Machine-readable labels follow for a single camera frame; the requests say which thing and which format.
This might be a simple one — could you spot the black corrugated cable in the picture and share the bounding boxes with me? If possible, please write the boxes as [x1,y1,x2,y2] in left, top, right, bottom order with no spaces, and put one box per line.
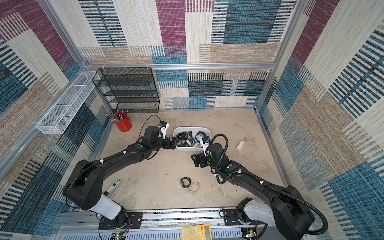
[209,133,329,236]

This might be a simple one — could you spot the yellow keypad pendant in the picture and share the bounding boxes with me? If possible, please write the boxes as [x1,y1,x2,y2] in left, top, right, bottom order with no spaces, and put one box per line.
[181,224,213,240]

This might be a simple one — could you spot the grey white handheld device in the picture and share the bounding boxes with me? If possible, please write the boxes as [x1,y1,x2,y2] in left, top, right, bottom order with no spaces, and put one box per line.
[103,179,123,199]

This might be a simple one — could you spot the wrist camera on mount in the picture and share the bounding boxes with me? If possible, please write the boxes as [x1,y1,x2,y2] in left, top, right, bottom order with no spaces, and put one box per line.
[159,121,169,139]
[200,136,211,157]

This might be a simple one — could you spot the black wire shelf rack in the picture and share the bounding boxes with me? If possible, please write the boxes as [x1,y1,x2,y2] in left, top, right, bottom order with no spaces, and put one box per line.
[92,67,160,113]

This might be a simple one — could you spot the black rugged digital watch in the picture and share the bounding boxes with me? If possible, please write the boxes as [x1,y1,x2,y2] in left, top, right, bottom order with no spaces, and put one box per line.
[195,131,207,143]

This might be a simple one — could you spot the black slim band watch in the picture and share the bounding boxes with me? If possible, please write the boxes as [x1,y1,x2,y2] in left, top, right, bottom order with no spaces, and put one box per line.
[180,177,192,188]

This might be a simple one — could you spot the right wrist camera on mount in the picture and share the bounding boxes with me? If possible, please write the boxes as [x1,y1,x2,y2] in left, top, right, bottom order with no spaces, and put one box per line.
[200,136,211,157]

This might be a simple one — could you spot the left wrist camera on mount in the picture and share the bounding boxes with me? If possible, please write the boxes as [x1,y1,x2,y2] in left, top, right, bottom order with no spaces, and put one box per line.
[159,121,169,139]

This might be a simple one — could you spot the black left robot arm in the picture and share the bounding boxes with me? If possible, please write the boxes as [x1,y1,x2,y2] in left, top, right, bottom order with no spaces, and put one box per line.
[63,126,179,221]

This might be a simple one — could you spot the black chunky watch front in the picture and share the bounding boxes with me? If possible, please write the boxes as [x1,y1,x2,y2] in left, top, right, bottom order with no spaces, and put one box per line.
[177,132,189,147]

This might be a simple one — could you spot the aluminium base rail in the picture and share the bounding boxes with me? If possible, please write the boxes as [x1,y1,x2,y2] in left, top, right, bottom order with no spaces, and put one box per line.
[50,205,310,240]

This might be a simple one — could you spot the white plastic storage box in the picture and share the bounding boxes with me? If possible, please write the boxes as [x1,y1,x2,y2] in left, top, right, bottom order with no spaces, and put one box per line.
[173,127,211,153]

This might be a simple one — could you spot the red pen cup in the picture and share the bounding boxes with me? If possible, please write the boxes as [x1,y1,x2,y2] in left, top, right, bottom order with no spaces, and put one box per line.
[115,112,132,133]

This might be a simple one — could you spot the translucent blue watch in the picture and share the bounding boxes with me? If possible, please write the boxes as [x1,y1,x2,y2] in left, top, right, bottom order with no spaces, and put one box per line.
[186,137,196,148]

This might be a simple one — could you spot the white mesh wall basket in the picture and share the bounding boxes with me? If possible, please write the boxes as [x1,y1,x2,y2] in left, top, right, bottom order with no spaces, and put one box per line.
[37,72,96,135]

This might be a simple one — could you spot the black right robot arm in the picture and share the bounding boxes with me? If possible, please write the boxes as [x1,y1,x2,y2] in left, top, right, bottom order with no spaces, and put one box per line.
[191,144,315,240]

